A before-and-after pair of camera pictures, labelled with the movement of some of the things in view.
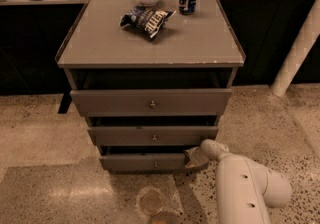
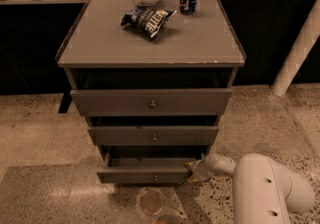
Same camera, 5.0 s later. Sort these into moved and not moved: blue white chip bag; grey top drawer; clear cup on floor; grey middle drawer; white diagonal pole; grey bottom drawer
Moved: grey bottom drawer
Not moved: white diagonal pole; grey top drawer; grey middle drawer; clear cup on floor; blue white chip bag
